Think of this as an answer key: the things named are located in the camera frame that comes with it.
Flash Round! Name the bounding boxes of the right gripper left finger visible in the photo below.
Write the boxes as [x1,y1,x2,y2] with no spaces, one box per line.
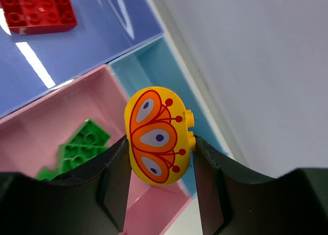
[1,137,131,234]

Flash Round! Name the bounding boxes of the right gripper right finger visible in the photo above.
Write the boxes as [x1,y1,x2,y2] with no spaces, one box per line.
[193,137,327,234]

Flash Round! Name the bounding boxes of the yellow printed round lego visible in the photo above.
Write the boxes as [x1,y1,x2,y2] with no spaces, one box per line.
[124,86,196,186]

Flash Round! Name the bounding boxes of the red lego brick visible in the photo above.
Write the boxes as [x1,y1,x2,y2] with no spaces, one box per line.
[1,0,77,35]

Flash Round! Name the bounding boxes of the green curved lego brick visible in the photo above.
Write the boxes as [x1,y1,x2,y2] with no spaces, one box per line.
[67,119,111,146]

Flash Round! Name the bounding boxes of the pink container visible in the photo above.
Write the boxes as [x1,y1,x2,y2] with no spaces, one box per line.
[1,65,191,234]

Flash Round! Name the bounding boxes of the teal container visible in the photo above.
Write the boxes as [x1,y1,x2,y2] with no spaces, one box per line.
[108,36,231,199]

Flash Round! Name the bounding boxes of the large blue container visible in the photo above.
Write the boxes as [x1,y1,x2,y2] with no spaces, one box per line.
[1,0,163,116]

